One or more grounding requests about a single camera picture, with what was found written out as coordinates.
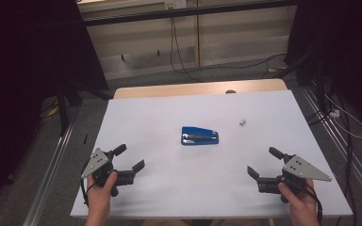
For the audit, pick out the black stand legs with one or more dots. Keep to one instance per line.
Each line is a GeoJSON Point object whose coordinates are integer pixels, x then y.
{"type": "Point", "coordinates": [64, 106]}

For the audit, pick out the aluminium floor rail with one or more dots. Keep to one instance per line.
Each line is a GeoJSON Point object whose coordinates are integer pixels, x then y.
{"type": "Point", "coordinates": [342, 147]}
{"type": "Point", "coordinates": [47, 179]}

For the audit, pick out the large black curtain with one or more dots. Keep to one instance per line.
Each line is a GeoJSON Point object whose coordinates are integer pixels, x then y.
{"type": "Point", "coordinates": [19, 78]}

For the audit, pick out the blue stapler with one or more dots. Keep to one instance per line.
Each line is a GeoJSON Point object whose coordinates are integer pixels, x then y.
{"type": "Point", "coordinates": [199, 138]}

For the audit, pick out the white wall socket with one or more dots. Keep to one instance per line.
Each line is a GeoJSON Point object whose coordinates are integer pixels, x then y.
{"type": "Point", "coordinates": [175, 4]}

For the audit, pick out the black horizontal bar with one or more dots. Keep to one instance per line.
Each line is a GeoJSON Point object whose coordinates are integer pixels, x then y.
{"type": "Point", "coordinates": [182, 13]}

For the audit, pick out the black curtain with stand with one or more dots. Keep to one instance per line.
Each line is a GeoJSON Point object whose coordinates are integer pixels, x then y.
{"type": "Point", "coordinates": [352, 47]}

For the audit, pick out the white power plug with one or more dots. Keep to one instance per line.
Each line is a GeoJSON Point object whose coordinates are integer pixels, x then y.
{"type": "Point", "coordinates": [334, 113]}

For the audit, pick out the wooden table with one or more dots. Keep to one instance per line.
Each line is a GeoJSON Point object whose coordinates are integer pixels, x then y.
{"type": "Point", "coordinates": [169, 90]}

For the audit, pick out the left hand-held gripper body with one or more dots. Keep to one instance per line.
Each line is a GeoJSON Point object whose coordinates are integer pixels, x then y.
{"type": "Point", "coordinates": [95, 163]}

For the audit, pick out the small black floor object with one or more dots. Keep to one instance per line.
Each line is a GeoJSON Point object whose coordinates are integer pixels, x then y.
{"type": "Point", "coordinates": [85, 138]}

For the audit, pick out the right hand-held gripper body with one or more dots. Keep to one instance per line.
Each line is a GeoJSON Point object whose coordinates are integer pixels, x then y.
{"type": "Point", "coordinates": [301, 169]}

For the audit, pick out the small grey staple block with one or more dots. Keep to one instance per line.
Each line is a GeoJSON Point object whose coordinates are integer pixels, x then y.
{"type": "Point", "coordinates": [242, 122]}

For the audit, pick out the person's right hand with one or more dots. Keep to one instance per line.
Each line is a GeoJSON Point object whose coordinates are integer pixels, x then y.
{"type": "Point", "coordinates": [303, 204]}

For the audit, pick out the person's left hand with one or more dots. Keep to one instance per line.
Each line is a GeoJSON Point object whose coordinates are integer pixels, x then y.
{"type": "Point", "coordinates": [99, 197]}

